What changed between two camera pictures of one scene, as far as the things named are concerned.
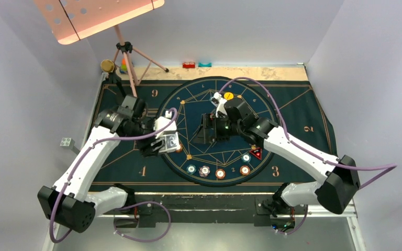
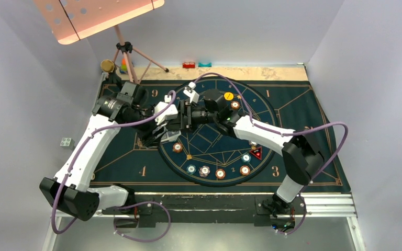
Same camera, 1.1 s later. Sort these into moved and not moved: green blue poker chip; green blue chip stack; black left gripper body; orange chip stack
Moved: black left gripper body
Not moved: green blue poker chip; green blue chip stack; orange chip stack
